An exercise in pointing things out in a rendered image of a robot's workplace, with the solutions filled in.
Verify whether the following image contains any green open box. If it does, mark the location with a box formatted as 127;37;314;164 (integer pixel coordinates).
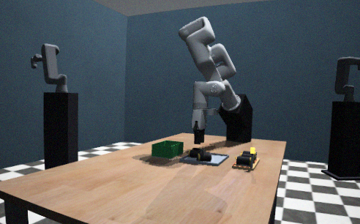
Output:
151;141;184;160

